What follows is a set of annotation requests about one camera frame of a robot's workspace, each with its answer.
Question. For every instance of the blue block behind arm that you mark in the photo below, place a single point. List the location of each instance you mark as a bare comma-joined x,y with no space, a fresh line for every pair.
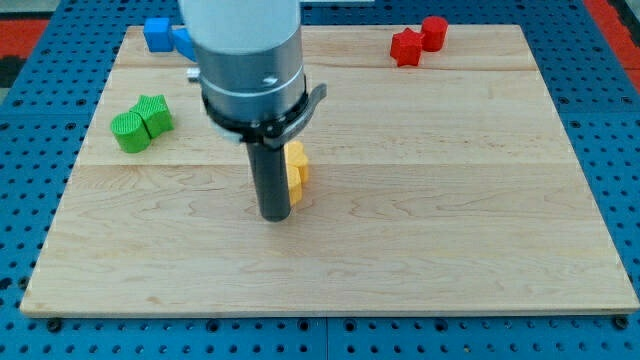
183,43

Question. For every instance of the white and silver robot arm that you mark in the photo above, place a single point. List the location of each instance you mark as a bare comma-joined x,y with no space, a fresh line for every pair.
249,54

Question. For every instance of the yellow block lower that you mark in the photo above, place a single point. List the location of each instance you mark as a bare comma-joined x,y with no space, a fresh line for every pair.
294,181

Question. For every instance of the yellow block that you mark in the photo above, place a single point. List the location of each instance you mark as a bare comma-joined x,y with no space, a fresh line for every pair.
295,155
294,181

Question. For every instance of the yellow block upper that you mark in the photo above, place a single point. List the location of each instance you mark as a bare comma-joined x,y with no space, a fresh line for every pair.
295,155

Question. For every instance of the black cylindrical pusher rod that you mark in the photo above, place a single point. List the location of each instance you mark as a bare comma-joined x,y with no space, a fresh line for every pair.
269,173

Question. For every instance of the wooden board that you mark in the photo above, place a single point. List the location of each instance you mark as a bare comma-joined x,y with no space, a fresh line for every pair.
446,189

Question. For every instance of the red star block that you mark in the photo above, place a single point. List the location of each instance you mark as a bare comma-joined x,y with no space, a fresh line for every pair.
406,47

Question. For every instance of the green star block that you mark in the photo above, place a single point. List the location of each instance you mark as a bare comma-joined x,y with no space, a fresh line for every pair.
155,114

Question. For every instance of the red cylinder block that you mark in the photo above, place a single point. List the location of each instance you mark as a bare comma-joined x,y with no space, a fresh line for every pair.
434,30

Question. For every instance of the green cylinder block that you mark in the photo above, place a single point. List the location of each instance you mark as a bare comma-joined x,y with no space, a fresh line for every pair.
130,132

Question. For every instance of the blue cube block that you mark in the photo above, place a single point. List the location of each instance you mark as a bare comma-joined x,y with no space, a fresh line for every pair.
158,34

